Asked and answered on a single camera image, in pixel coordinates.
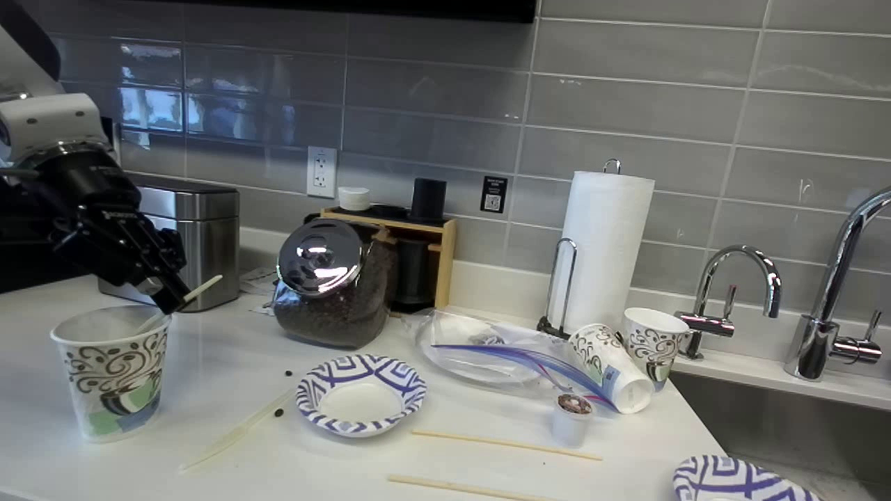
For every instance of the steel countertop bin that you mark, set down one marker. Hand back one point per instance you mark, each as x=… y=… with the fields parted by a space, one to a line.
x=208 y=220

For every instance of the clear plastic zip bag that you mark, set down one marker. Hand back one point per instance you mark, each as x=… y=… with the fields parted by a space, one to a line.
x=499 y=358

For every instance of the upright patterned paper cup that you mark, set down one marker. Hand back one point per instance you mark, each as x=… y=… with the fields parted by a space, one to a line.
x=652 y=341

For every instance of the paper towel holder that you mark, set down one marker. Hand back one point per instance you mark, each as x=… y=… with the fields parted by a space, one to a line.
x=561 y=287

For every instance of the white wall outlet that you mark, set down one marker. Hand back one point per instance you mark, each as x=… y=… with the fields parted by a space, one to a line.
x=321 y=171

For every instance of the wooden shelf organizer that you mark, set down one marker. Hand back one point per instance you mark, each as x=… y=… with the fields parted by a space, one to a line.
x=424 y=255

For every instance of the cream plastic spoon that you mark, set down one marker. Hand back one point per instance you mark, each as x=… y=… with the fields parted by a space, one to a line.
x=192 y=296

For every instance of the chrome small faucet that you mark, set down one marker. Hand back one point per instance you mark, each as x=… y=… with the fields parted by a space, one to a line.
x=700 y=320

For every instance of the lying patterned paper cup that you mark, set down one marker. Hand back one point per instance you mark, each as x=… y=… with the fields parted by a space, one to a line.
x=612 y=369

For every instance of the glass coffee bean jar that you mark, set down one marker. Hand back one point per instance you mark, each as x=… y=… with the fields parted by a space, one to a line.
x=332 y=284

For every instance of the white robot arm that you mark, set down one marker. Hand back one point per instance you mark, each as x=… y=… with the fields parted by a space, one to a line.
x=59 y=150

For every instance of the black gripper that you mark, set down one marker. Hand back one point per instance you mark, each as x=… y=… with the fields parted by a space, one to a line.
x=122 y=245

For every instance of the small coffee pod cup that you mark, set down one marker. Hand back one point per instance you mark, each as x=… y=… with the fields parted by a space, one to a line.
x=572 y=419

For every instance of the paper towel roll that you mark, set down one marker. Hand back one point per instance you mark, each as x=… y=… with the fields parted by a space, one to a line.
x=606 y=218

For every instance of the black cylinder container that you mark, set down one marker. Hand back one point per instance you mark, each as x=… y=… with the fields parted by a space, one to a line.
x=428 y=200

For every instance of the patterned paper coffee cup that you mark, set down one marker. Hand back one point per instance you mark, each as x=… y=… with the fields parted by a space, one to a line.
x=112 y=359

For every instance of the white small jar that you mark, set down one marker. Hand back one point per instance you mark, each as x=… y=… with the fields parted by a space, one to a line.
x=352 y=199

